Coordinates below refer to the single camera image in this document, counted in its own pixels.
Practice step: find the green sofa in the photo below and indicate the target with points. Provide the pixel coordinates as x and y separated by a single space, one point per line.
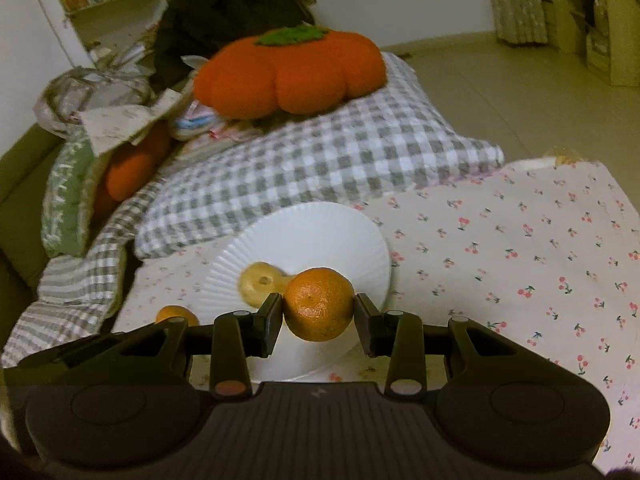
20 185

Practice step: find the grey checked pillow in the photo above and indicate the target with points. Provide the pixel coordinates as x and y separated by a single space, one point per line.
325 160

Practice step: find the small orange tangerine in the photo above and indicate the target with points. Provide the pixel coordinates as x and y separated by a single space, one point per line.
172 314

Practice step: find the clear plastic bag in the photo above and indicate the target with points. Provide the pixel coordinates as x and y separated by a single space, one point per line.
195 120

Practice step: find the yellow passion fruit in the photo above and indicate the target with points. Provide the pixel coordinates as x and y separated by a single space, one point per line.
255 282

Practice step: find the small orange persimmon cushion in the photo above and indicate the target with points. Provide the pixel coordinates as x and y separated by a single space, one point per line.
130 170

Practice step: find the grey checked blanket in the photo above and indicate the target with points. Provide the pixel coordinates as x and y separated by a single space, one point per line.
75 285

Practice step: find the beige patterned curtain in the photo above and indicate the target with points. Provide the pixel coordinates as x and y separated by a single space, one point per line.
515 0

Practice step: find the green patterned cushion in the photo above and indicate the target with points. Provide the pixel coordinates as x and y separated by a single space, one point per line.
65 200

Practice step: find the orange carrot plush pillow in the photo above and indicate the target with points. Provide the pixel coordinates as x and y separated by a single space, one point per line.
300 75

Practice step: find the white ribbed plate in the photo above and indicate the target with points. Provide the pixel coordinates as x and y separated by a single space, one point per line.
310 240

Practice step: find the plaid cloth bundle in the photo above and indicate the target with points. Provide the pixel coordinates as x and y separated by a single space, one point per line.
85 90

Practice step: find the large orange tangerine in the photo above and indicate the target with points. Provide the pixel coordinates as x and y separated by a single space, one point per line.
317 305

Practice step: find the cherry print tablecloth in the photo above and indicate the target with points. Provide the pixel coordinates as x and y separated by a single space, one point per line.
500 270

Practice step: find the black garment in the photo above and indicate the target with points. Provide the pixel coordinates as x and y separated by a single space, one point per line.
225 10

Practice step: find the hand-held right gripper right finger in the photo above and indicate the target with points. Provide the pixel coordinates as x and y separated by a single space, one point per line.
362 321

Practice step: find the beige floral cloth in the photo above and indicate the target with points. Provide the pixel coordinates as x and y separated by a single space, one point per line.
120 120

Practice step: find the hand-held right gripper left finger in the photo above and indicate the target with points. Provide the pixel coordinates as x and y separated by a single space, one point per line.
272 321

